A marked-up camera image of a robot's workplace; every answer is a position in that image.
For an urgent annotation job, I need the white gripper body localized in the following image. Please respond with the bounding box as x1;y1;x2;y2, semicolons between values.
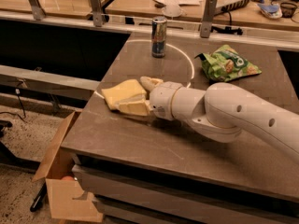
149;81;182;120

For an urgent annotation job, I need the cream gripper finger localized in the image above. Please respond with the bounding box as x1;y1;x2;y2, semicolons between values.
118;99;150;117
140;77;164;91

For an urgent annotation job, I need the yellow sponge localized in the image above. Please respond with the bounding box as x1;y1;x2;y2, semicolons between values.
101;79;147;110

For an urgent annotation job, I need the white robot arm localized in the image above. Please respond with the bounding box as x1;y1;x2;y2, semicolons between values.
116;81;299;162

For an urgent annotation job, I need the green rice chip bag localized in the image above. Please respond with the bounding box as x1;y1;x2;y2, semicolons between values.
197;45;262;82

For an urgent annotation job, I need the blue silver energy drink can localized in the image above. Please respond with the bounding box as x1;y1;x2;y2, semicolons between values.
151;16;167;58

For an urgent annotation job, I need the white face mask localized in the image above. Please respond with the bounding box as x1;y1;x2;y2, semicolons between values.
162;4;183;18

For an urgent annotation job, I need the orange ball in box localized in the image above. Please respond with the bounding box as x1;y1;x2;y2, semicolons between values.
61;175;75;181

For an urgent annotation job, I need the cardboard box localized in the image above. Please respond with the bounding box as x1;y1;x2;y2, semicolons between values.
33;112;103;223

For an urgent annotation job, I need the power strip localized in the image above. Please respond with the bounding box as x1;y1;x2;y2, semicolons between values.
215;0;249;15

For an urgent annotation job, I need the blue white cloth item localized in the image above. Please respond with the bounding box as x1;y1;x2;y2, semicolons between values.
258;4;282;19

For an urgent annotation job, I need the black mesh cup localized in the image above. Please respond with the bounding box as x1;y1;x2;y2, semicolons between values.
280;2;297;18

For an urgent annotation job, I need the metal bracket right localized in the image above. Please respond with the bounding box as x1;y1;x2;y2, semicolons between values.
200;0;218;38

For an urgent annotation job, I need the metal bracket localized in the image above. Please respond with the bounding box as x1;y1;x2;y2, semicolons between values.
28;0;46;21
200;0;218;38
90;0;104;27

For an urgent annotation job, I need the metal bracket middle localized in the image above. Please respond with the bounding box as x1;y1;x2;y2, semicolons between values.
90;0;104;27

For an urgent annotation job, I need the metal bracket left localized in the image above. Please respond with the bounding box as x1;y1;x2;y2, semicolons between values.
28;0;46;21

